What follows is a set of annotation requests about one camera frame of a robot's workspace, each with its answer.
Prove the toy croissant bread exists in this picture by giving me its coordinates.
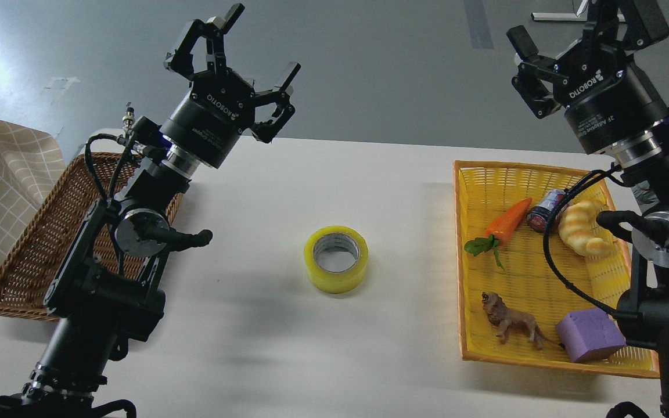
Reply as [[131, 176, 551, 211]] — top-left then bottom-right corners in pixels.
[[558, 200, 613, 257]]

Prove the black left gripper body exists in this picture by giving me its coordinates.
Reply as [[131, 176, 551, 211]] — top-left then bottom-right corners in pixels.
[[160, 73, 254, 168]]

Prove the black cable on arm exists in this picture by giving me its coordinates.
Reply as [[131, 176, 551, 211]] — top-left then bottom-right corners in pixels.
[[84, 132, 138, 201], [542, 165, 631, 317]]

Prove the brown wicker basket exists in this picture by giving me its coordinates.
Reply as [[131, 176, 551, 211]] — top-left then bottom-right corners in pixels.
[[0, 153, 189, 336]]

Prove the small drink can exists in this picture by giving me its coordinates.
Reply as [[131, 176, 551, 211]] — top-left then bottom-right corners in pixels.
[[526, 189, 568, 233]]

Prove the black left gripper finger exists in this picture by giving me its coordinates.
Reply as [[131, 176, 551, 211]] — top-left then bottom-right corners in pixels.
[[164, 3, 246, 88], [250, 62, 301, 143]]

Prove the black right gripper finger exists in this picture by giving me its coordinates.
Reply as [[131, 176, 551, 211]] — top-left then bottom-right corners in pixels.
[[578, 1, 669, 56], [506, 26, 567, 119]]

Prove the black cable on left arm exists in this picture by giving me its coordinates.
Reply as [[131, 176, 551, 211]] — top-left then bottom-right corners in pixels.
[[84, 132, 138, 201]]

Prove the purple foam cube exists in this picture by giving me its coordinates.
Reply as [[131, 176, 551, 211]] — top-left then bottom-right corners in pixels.
[[555, 308, 626, 363]]

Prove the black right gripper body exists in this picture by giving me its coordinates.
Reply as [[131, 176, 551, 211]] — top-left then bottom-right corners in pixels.
[[553, 39, 668, 154]]

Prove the brown toy lion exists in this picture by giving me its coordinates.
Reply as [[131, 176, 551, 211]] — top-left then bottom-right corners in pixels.
[[481, 291, 549, 350]]

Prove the yellow plastic basket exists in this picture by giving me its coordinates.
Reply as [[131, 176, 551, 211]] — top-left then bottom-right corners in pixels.
[[454, 161, 660, 379]]

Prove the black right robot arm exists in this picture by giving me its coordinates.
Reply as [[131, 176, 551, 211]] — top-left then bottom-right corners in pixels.
[[507, 1, 669, 417]]

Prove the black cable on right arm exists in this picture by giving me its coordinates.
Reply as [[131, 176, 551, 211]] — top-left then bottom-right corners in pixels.
[[542, 165, 631, 317]]

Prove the orange toy carrot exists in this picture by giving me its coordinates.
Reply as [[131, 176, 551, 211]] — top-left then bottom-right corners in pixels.
[[463, 197, 532, 271]]

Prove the yellow tape roll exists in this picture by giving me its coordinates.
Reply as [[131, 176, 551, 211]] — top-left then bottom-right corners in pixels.
[[303, 225, 370, 294]]

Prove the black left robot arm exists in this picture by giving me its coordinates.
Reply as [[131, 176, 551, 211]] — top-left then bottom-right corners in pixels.
[[0, 3, 301, 417]]

